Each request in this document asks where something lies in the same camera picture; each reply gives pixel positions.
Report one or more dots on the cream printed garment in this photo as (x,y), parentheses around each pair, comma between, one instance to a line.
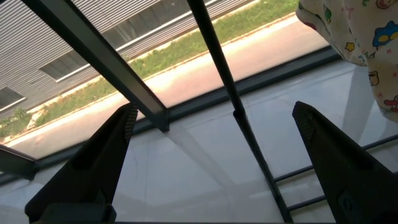
(367,34)

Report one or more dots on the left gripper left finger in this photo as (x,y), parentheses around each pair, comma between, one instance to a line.
(90,174)

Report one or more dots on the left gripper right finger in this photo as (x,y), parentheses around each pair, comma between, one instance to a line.
(348,174)

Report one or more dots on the window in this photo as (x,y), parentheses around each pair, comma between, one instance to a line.
(93,53)

